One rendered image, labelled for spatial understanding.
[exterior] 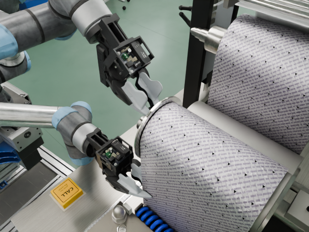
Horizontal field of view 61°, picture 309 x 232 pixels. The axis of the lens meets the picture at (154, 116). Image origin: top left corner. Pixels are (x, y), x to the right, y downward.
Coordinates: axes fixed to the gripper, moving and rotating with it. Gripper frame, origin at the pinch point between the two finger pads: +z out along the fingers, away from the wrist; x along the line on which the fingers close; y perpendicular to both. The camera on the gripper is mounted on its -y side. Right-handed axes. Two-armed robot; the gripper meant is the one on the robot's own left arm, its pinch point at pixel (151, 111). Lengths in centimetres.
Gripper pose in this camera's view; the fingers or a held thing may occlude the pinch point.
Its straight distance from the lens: 57.5
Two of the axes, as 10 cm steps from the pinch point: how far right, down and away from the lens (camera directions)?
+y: 4.7, -2.5, -8.5
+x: 6.8, -5.2, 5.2
